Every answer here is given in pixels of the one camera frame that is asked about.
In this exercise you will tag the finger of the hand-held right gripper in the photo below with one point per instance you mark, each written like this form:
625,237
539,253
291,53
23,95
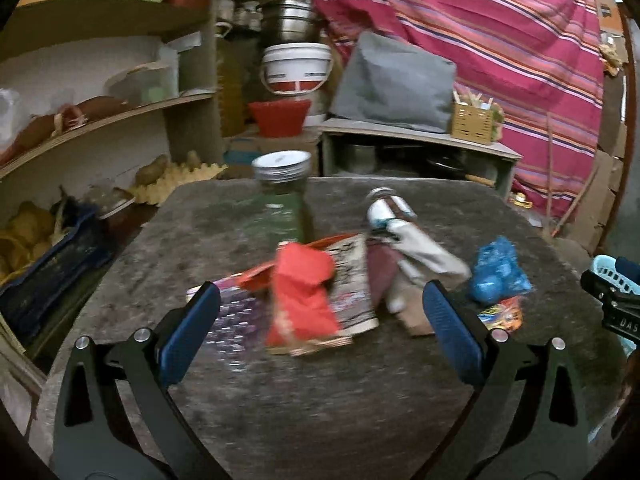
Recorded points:
607,290

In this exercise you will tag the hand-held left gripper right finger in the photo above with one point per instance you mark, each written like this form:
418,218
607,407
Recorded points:
452,332

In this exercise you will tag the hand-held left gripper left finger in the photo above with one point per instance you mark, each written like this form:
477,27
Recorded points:
192,330

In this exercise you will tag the light blue plastic basket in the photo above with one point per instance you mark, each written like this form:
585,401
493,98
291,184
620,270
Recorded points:
605,265

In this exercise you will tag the red and clear snack packet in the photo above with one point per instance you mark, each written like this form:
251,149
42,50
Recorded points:
500,315

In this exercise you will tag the blue plastic bag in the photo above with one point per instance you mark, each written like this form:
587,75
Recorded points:
497,272

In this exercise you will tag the large orange snack bag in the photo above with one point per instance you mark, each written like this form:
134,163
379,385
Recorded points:
352,280

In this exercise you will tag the purple blister pill pack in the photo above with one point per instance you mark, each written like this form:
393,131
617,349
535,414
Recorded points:
232,320

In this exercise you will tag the brown cardboard sheets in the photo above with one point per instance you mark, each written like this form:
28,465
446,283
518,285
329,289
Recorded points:
600,185

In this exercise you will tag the clear jar of nuts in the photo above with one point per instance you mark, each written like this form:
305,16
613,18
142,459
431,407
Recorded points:
387,210

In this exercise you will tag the thin wooden stick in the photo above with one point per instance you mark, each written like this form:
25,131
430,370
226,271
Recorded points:
550,160

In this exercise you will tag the dark blue plastic crate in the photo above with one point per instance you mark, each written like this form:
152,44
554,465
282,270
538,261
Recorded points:
60,270

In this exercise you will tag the yellow egg tray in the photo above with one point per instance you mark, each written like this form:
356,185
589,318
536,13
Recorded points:
175,182

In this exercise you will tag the green jar with silver lid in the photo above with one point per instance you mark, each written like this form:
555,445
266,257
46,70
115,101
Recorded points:
282,200

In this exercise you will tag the blue cardboard box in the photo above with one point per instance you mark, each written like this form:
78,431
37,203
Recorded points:
245,152

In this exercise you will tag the pile of yellow produce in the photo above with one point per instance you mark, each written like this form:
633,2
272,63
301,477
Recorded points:
22,240

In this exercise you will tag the low wooden cabinet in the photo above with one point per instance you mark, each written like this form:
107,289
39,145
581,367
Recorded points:
415,136

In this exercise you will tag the bag of green vegetables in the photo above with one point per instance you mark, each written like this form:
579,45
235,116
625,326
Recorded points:
498,120

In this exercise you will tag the yellow woven basket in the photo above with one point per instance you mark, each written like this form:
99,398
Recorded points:
472,124

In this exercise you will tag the red plastic basin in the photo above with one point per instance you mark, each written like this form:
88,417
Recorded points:
279,119

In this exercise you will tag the brown sweet potato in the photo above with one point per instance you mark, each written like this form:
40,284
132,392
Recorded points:
100,107

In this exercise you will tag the large yellowish oil jug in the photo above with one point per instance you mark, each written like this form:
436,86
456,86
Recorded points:
231,85

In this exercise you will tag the clear plastic food container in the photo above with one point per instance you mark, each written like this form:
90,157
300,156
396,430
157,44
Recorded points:
142,85

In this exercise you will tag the grey cushion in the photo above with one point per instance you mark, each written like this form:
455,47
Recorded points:
395,85

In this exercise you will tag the white plastic bucket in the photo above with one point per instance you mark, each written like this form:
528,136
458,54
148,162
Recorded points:
295,67

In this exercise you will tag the pink striped cloth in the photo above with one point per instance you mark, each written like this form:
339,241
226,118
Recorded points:
475,25

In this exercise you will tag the wooden shelf unit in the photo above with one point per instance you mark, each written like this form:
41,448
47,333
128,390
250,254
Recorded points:
100,25

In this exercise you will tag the stainless steel pot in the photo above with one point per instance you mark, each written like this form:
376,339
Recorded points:
290,22

